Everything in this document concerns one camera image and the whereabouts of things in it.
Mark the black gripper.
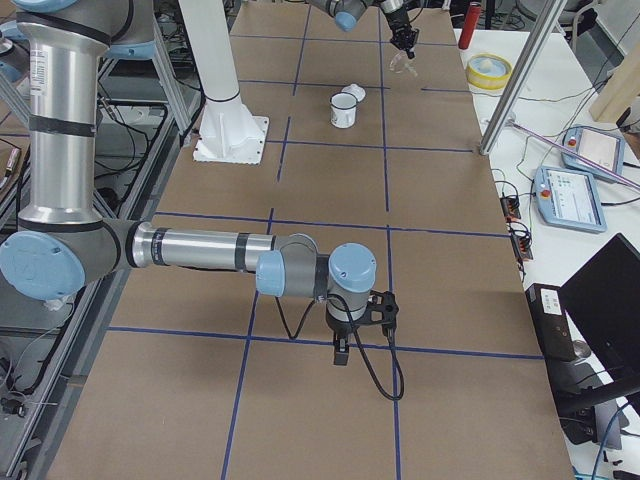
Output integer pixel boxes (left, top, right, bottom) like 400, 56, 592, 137
387, 9, 419, 50

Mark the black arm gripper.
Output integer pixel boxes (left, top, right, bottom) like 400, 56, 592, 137
327, 317, 357, 365

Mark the white enamel mug lid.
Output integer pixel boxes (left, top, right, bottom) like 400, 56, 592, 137
342, 83, 366, 102

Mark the red cylinder tube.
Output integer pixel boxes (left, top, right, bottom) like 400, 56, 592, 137
458, 1, 482, 50

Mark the yellow rimmed bowl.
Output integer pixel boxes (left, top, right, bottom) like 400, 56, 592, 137
466, 53, 513, 90

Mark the white enamel mug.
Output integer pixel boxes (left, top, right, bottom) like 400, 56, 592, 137
330, 92, 358, 129

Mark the wooden beam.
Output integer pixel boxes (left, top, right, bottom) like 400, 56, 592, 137
589, 44, 640, 123

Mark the teach pendant near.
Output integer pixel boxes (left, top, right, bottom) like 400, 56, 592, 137
534, 166, 607, 233

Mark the teach pendant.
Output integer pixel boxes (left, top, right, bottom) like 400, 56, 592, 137
534, 166, 607, 233
563, 125, 626, 174

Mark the teach pendant far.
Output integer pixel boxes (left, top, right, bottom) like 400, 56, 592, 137
563, 125, 626, 174

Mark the black laptop computer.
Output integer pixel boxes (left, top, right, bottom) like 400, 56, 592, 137
526, 233, 639, 449

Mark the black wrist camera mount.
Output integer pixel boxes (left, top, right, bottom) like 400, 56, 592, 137
358, 290, 399, 340

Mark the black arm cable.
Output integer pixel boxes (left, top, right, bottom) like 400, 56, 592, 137
274, 292, 405, 401

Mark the aluminium frame post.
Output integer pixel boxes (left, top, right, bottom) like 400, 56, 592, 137
479, 0, 566, 155

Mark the aluminium frame rack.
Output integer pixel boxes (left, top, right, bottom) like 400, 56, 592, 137
1, 11, 196, 479

